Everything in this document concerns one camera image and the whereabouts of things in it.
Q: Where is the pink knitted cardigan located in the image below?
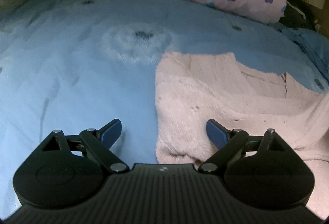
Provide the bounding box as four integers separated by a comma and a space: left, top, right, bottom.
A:
155, 52, 328, 218

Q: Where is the blue dandelion bed sheet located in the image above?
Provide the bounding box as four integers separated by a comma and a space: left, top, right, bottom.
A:
1, 0, 328, 218

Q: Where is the blue dandelion pillow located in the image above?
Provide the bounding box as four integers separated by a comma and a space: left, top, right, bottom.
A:
282, 28, 328, 82

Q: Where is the black white-trimmed garment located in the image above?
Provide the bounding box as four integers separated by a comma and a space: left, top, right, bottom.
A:
279, 0, 317, 31

